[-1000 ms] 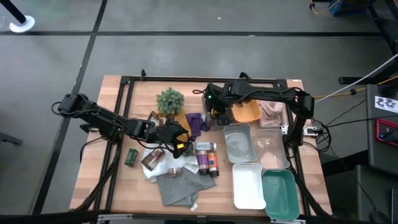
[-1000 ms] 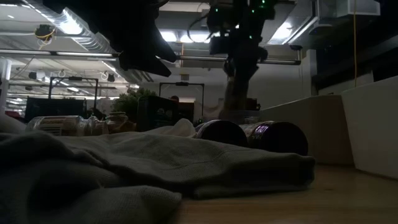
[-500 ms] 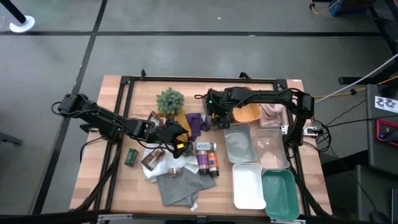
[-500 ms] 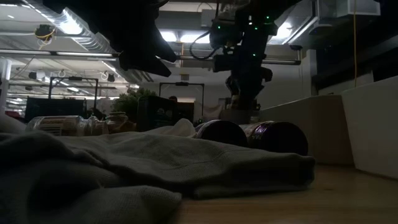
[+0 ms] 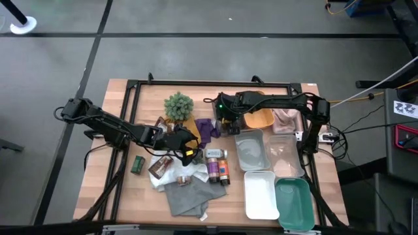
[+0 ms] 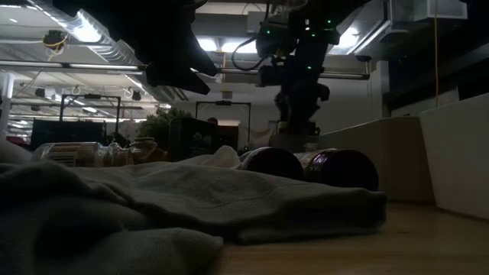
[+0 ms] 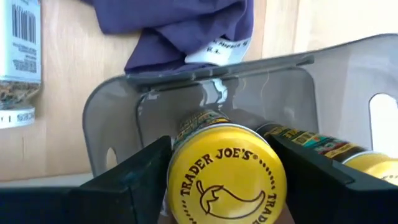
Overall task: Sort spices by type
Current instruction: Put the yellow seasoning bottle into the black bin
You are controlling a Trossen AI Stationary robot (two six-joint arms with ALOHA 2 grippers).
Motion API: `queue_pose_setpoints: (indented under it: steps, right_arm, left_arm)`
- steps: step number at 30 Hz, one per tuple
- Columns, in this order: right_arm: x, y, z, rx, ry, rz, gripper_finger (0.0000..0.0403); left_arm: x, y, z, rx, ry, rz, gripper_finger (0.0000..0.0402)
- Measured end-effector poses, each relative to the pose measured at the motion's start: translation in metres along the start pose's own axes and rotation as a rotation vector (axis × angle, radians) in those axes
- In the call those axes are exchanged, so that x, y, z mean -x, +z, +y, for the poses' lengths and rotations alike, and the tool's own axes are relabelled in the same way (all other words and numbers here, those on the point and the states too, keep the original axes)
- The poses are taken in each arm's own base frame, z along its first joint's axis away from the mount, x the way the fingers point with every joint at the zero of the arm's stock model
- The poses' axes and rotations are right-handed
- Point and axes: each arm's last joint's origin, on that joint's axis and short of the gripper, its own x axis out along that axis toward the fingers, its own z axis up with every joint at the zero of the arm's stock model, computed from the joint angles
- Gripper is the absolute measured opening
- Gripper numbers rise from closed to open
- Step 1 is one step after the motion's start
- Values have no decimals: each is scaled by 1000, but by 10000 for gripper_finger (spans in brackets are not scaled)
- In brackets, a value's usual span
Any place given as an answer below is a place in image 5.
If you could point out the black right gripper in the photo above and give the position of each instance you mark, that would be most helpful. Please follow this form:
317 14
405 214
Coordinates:
228 109

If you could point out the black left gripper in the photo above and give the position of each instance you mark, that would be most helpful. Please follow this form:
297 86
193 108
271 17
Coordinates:
179 138

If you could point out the white-lid bagel sesame jar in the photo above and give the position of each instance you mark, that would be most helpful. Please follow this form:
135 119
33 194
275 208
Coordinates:
215 153

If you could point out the clear plastic bottle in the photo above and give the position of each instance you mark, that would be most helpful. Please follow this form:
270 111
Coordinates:
183 180

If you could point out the brown spice packet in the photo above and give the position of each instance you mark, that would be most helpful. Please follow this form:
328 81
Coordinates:
161 122
160 167

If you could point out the green black pepper tin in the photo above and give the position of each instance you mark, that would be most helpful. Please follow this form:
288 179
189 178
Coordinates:
138 164

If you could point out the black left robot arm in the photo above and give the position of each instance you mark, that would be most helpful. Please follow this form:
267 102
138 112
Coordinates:
107 125

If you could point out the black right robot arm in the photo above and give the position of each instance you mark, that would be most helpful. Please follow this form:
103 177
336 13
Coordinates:
281 99

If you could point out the white cloth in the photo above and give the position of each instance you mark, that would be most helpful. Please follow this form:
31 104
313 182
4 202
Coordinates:
178 171

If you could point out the purple-label spice jar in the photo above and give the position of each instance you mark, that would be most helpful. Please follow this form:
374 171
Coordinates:
213 169

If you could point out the light grey plastic bin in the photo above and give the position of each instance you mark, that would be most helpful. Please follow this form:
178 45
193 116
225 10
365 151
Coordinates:
251 150

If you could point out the yellow cloth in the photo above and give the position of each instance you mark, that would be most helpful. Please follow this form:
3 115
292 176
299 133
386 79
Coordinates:
192 129

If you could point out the purple cloth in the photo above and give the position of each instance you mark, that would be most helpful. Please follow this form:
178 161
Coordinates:
205 129

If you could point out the orange plastic bin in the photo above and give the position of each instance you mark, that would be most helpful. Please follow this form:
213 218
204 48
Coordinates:
261 119

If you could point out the orange-label spice jar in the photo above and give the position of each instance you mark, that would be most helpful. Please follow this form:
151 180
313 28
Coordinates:
224 171

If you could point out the grey cloth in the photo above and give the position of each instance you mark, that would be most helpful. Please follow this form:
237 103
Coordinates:
192 199

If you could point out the pink cloth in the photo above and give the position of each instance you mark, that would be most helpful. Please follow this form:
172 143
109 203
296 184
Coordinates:
285 122

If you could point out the green succulent plant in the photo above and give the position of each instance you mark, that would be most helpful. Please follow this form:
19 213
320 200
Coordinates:
178 106

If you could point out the clear plastic bin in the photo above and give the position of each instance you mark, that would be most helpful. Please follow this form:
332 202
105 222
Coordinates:
284 156

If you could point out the white plastic bin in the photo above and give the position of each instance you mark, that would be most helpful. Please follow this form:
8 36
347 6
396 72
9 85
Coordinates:
260 194

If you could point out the white power strip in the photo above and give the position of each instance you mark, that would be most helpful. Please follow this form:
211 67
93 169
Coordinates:
326 137

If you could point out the teal plastic bin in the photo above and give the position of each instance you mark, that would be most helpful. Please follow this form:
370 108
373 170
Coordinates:
294 204

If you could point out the dark side desk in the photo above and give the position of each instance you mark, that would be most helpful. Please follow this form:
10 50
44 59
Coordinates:
401 163

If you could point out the white printed paper sheet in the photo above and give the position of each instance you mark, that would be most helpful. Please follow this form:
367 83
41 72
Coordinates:
405 109

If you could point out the red-edged black device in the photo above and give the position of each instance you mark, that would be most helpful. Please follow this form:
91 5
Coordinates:
406 140

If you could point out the blue box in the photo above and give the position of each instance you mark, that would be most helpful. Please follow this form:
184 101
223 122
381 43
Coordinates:
365 6

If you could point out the black table frame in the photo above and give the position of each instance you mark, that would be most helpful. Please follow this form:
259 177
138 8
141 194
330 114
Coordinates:
212 84

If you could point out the black post white base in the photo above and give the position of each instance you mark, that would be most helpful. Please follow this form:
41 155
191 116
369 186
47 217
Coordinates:
23 24

